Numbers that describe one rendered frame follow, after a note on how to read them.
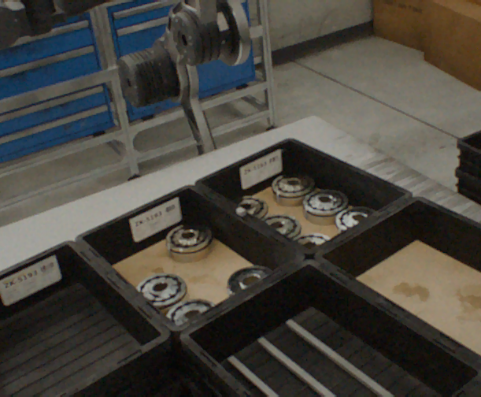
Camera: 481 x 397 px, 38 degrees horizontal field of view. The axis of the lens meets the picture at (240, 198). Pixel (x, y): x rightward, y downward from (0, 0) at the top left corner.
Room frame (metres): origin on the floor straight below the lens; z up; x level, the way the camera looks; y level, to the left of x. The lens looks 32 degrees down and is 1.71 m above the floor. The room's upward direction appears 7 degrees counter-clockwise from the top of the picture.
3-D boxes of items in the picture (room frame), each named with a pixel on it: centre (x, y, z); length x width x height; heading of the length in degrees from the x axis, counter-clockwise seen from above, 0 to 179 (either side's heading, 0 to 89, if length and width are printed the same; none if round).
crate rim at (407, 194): (1.28, -0.13, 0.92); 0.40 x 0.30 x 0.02; 34
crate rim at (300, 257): (1.11, 0.12, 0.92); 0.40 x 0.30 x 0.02; 34
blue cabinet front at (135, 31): (3.26, 0.16, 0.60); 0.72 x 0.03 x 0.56; 116
